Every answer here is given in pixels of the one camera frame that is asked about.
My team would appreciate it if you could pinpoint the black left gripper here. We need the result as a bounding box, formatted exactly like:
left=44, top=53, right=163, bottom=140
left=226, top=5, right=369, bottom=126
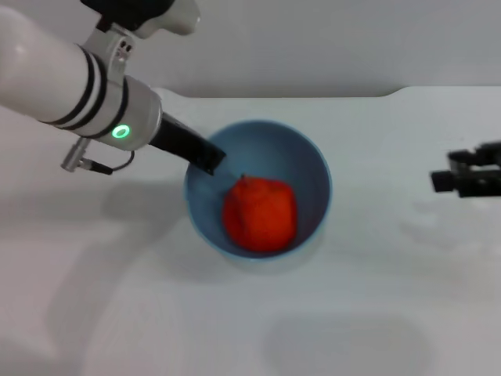
left=148, top=112, right=229, bottom=178

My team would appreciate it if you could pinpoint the orange toy fruit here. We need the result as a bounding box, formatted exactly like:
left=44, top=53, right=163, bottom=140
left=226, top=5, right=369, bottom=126
left=222, top=173, right=297, bottom=253

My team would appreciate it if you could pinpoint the blue ceramic bowl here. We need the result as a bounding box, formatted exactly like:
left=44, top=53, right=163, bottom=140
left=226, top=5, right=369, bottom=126
left=183, top=119, right=334, bottom=262

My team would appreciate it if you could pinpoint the left arm connector with cable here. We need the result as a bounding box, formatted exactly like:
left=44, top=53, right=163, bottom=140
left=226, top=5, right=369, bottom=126
left=59, top=138, right=136, bottom=175

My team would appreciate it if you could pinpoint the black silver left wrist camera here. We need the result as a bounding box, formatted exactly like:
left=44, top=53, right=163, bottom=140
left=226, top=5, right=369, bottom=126
left=79, top=0, right=202, bottom=41

